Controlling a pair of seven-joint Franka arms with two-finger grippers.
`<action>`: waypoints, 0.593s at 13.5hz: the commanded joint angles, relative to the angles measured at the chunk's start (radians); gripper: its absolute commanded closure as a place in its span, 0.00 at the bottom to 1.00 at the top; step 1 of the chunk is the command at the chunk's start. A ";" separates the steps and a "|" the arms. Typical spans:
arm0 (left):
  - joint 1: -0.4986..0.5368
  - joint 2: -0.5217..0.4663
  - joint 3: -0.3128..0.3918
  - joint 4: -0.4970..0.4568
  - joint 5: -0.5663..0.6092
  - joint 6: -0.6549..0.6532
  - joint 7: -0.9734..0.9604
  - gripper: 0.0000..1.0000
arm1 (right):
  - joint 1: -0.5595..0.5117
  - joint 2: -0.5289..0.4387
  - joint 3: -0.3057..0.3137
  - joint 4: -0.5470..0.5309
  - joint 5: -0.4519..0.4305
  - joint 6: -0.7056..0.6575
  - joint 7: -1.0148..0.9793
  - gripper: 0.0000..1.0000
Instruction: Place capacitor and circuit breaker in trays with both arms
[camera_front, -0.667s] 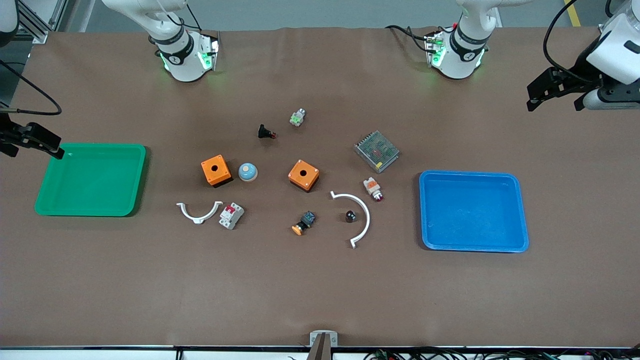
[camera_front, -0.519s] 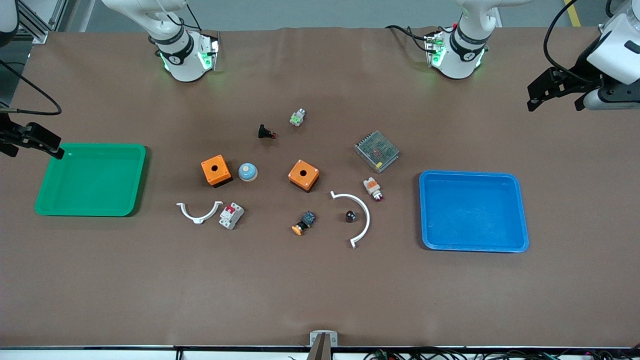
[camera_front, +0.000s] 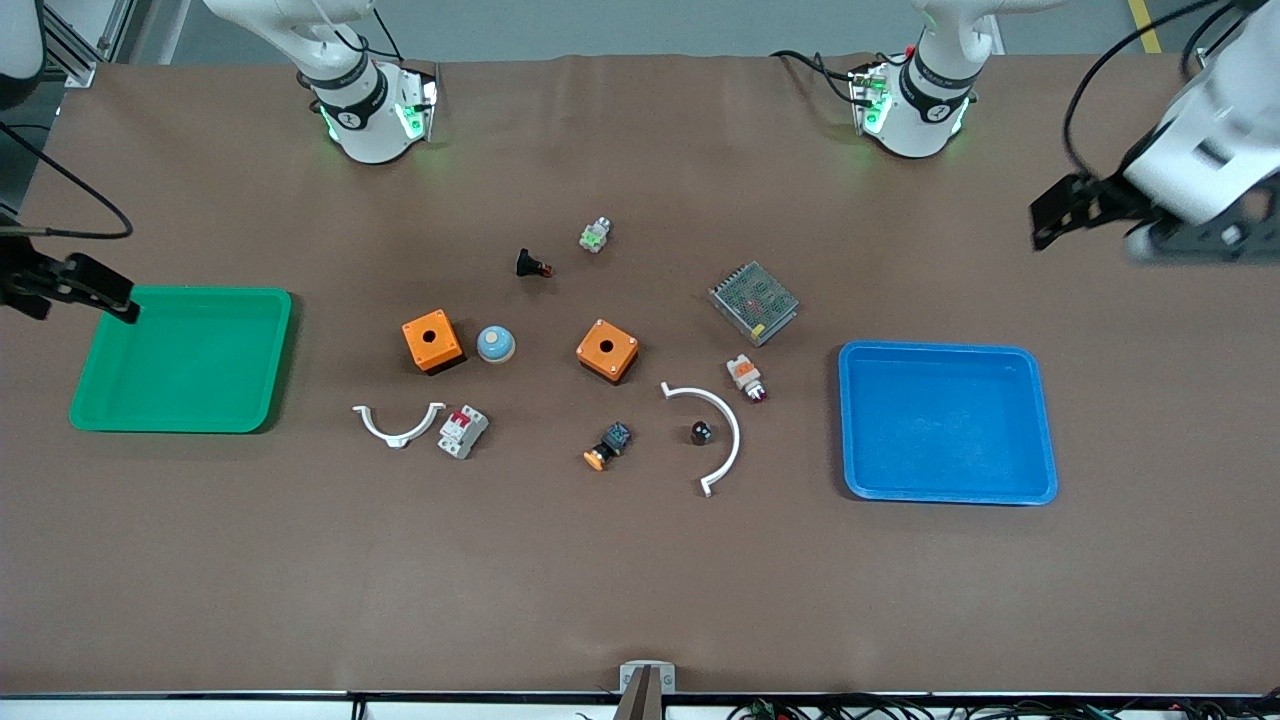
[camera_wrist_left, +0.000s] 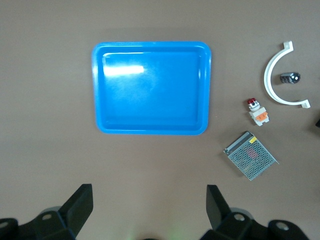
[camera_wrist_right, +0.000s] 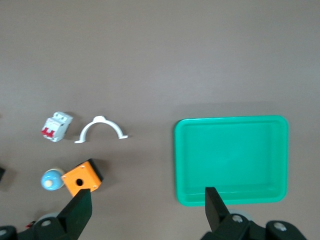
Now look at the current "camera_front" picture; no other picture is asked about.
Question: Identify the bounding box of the white red circuit breaker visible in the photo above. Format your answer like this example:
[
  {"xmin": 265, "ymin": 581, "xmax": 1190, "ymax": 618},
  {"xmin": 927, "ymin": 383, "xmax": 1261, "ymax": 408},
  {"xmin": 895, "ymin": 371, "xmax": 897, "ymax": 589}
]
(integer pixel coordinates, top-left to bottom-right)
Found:
[{"xmin": 438, "ymin": 405, "xmax": 490, "ymax": 460}]

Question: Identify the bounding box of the green plastic tray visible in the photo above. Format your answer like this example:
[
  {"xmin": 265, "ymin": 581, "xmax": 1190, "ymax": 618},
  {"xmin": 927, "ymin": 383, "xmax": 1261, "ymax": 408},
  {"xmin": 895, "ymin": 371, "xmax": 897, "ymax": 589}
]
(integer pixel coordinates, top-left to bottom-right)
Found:
[{"xmin": 68, "ymin": 286, "xmax": 293, "ymax": 434}]

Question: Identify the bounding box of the blue plastic tray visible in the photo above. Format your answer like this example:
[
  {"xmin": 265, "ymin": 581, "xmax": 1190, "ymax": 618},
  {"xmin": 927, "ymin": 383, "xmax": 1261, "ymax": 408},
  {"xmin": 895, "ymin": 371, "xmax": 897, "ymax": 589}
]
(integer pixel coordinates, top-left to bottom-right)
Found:
[{"xmin": 838, "ymin": 340, "xmax": 1059, "ymax": 506}]

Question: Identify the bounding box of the metal mesh power supply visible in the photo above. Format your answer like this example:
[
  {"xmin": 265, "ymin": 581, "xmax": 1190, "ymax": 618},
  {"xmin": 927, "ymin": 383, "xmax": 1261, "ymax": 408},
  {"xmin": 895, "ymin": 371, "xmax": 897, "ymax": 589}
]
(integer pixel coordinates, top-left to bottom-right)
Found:
[{"xmin": 708, "ymin": 261, "xmax": 800, "ymax": 348}]

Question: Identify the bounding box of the small white curved clamp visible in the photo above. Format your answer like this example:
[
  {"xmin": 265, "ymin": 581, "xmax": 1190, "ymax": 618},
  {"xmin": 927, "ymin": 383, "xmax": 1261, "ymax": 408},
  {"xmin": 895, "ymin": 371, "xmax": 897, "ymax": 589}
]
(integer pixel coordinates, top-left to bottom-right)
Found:
[{"xmin": 352, "ymin": 402, "xmax": 447, "ymax": 450}]

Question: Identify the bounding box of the white orange red indicator lamp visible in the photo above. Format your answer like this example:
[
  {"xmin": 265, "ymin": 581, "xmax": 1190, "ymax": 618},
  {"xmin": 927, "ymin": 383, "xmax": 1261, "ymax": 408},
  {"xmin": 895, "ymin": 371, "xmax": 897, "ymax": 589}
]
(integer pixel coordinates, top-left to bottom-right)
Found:
[{"xmin": 726, "ymin": 354, "xmax": 769, "ymax": 404}]

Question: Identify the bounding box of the large white curved clamp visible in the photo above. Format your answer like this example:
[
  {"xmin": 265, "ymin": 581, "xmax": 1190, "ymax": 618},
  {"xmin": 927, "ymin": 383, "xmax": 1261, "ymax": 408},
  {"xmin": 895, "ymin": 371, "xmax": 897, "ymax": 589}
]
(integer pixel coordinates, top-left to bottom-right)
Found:
[{"xmin": 660, "ymin": 381, "xmax": 742, "ymax": 498}]

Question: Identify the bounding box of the orange push button blue block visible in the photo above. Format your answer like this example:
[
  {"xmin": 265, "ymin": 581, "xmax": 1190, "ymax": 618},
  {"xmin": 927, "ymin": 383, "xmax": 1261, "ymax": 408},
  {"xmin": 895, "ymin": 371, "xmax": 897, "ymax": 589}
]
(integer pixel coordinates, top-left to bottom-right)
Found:
[{"xmin": 583, "ymin": 422, "xmax": 633, "ymax": 472}]

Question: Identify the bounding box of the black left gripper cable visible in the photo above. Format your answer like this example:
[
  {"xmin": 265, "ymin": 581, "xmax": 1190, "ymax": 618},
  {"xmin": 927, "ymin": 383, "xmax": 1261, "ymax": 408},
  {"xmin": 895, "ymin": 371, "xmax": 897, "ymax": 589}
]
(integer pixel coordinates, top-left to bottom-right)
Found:
[{"xmin": 1062, "ymin": 0, "xmax": 1251, "ymax": 181}]

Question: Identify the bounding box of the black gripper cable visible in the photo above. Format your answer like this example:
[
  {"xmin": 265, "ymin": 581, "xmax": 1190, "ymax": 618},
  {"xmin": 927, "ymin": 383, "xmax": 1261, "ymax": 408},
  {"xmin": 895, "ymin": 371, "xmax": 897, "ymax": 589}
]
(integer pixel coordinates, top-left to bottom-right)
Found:
[
  {"xmin": 0, "ymin": 122, "xmax": 134, "ymax": 241},
  {"xmin": 1062, "ymin": 0, "xmax": 1251, "ymax": 181}
]

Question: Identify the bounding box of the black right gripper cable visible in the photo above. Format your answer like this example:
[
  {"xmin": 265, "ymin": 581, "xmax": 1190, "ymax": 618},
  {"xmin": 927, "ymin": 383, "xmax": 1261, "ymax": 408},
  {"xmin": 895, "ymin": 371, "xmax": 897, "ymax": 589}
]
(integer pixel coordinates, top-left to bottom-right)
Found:
[{"xmin": 0, "ymin": 122, "xmax": 134, "ymax": 241}]

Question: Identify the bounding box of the aluminium frame profile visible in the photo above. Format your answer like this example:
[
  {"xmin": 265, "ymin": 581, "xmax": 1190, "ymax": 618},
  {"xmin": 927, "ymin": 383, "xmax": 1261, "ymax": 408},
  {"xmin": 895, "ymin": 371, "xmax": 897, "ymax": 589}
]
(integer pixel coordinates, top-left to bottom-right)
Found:
[{"xmin": 40, "ymin": 0, "xmax": 131, "ymax": 89}]

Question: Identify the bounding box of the black left arm base cable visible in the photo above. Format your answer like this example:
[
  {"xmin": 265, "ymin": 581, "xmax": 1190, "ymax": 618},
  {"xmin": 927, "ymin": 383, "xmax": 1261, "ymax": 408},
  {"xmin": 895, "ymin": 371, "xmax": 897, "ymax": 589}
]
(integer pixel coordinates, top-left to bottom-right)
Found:
[{"xmin": 770, "ymin": 48, "xmax": 866, "ymax": 106}]

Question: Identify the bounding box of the black arm base cable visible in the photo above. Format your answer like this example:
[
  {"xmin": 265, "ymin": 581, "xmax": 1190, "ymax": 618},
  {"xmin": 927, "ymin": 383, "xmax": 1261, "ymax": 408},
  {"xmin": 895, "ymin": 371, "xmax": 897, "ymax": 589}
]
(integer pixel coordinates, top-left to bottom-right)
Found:
[
  {"xmin": 355, "ymin": 0, "xmax": 441, "ymax": 73},
  {"xmin": 770, "ymin": 48, "xmax": 866, "ymax": 106}
]

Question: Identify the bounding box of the orange button enclosure box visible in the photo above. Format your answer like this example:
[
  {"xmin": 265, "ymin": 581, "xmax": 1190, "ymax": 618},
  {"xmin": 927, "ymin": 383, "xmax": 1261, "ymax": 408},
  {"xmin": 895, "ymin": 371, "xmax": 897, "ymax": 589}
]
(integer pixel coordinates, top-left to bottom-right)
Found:
[
  {"xmin": 576, "ymin": 319, "xmax": 640, "ymax": 385},
  {"xmin": 402, "ymin": 309, "xmax": 465, "ymax": 376}
]

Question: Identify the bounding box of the black right arm base cable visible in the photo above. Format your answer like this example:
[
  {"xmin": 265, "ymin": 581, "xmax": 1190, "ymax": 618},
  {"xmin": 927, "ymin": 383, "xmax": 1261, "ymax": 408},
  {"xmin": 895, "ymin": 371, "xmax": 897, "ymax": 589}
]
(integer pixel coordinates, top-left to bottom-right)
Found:
[{"xmin": 355, "ymin": 0, "xmax": 441, "ymax": 73}]

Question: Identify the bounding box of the black cable bundle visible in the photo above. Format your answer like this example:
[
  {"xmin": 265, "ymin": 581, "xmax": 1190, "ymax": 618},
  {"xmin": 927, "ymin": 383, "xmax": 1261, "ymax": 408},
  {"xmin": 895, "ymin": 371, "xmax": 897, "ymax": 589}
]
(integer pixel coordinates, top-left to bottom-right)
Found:
[{"xmin": 728, "ymin": 694, "xmax": 1280, "ymax": 720}]

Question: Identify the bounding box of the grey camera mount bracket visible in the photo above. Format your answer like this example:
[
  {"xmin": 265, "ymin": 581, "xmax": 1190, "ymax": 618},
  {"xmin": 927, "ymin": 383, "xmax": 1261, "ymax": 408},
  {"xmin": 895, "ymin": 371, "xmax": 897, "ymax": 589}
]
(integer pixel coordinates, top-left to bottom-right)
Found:
[{"xmin": 618, "ymin": 661, "xmax": 677, "ymax": 720}]

